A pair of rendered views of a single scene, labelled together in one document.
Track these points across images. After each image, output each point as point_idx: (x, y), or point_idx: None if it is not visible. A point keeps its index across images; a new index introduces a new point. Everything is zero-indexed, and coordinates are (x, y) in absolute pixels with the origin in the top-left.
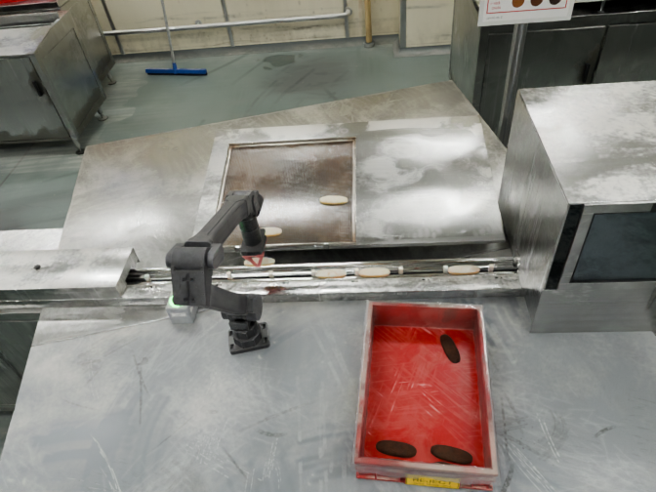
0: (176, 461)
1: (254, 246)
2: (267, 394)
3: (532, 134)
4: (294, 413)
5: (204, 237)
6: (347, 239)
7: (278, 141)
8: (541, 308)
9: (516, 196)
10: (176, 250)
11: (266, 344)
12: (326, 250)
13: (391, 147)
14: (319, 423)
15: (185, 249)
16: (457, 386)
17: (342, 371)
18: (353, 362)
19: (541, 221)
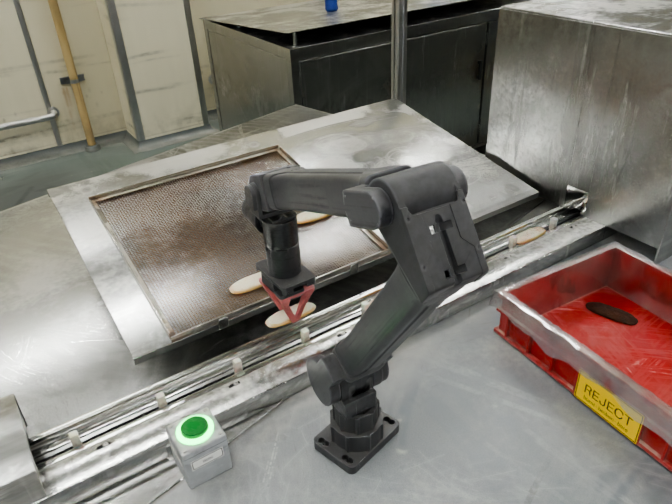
0: None
1: (297, 275)
2: (476, 493)
3: (567, 29)
4: (543, 493)
5: (387, 167)
6: (373, 251)
7: (171, 174)
8: (670, 220)
9: (545, 128)
10: (389, 177)
11: (396, 425)
12: (340, 285)
13: (331, 146)
14: (590, 482)
15: (404, 171)
16: (669, 344)
17: (533, 402)
18: (532, 384)
19: (637, 110)
